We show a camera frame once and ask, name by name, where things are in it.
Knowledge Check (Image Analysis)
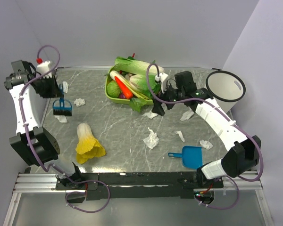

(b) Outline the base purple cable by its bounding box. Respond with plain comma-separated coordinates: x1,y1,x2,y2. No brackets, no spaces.
194,176,241,210
65,181,111,214

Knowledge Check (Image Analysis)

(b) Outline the paper scrap near tray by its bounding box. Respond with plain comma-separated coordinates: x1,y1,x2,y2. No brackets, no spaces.
142,111,158,119

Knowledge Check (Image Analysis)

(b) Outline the blue hand brush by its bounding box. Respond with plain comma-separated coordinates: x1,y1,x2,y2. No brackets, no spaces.
52,84,72,116

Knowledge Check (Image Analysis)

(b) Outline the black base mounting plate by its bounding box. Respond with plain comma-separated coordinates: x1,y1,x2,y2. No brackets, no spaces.
56,171,223,201

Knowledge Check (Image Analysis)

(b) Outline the paper scrap far left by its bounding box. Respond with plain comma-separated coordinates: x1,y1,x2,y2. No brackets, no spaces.
74,98,86,107

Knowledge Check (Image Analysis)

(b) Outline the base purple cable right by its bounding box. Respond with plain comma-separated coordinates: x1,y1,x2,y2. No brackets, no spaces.
194,176,241,210

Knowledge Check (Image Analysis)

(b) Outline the yellow white cabbage toy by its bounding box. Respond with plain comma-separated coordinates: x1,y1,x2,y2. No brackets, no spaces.
75,123,106,164

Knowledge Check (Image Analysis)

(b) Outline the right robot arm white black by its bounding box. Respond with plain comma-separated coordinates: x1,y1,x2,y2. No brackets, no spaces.
146,71,264,188

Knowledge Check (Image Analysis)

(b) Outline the large centre paper scrap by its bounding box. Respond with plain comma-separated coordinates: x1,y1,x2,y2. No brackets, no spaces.
143,127,159,149

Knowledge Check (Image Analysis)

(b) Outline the small narrow paper scrap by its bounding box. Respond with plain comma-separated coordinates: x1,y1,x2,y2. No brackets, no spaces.
175,131,185,142

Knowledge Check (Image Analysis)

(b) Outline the paper scrap near dustpan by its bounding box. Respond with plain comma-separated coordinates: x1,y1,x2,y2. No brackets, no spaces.
200,140,213,150

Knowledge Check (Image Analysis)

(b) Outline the orange carrot toy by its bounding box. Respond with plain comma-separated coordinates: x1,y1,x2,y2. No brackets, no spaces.
115,77,133,99

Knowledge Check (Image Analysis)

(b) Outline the aluminium rail frame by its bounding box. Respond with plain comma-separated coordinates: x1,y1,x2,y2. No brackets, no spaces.
3,173,274,226

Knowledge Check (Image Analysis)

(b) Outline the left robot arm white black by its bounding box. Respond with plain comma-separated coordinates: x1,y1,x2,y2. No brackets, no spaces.
4,58,84,189

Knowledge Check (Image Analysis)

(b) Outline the white trash bin black rim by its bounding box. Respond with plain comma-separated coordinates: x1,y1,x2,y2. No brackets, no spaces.
206,70,246,113

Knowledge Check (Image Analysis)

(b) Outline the blue dustpan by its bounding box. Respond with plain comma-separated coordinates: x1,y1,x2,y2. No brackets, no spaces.
168,145,203,170

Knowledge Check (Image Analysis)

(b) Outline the green leafy herb toy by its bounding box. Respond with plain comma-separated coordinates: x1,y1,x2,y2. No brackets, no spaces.
129,97,147,112

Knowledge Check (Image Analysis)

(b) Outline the paper scrap right of centre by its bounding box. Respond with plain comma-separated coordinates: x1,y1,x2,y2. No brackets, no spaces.
180,109,194,121

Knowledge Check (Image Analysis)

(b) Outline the short napa cabbage toy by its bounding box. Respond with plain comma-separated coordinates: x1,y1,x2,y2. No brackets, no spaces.
129,74,158,92

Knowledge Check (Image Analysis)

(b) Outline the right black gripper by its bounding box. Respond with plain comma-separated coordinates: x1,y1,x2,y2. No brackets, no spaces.
151,81,185,116

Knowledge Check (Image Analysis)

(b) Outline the small paper scrap left edge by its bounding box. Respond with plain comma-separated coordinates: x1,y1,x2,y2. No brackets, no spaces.
54,115,68,123

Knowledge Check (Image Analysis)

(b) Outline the long napa cabbage toy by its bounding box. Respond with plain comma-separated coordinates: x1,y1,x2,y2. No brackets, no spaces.
114,56,165,77

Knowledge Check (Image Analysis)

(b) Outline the green vegetable tray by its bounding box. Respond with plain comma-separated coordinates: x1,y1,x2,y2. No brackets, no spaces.
105,71,153,105

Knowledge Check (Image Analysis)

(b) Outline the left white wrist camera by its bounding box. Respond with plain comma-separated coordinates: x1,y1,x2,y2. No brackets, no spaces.
36,58,54,75

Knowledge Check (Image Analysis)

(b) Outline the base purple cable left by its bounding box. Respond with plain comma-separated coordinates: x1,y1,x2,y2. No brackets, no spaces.
65,181,111,214

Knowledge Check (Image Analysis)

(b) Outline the white leek toy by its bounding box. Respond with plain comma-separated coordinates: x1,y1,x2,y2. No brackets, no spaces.
109,71,149,100

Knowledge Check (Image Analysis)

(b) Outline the round green cabbage toy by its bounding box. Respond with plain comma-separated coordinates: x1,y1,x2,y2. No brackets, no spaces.
107,81,121,98

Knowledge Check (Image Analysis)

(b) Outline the paper scrap back left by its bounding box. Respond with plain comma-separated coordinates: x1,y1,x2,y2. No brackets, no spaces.
62,81,69,93

